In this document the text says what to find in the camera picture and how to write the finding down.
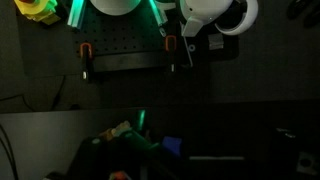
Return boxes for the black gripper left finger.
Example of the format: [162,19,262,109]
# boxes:
[135,109,147,133]

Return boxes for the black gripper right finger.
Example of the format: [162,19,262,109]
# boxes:
[242,111,284,164]

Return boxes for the yellow emergency stop box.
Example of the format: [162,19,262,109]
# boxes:
[13,0,62,26]

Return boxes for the blue sponge cloth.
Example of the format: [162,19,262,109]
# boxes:
[162,135,183,158]

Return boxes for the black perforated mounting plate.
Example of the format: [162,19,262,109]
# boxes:
[71,4,169,73]

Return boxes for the bar clamp with orange handle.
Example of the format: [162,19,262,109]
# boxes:
[66,0,95,82]
[148,0,178,73]

